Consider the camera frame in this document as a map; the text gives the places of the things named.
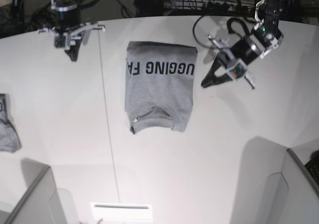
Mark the black keyboard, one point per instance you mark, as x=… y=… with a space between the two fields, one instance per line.
x=313 y=168

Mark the grey T-shirt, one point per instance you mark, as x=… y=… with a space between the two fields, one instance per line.
x=159 y=85

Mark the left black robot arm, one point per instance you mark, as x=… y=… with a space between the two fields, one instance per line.
x=266 y=14

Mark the left grey partition panel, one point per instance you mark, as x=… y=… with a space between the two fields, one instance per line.
x=40 y=204

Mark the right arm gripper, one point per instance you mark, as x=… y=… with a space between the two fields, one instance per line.
x=68 y=17

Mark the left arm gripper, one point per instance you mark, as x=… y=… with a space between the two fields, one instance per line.
x=248 y=49

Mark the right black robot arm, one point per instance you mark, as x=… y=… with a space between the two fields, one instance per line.
x=68 y=30

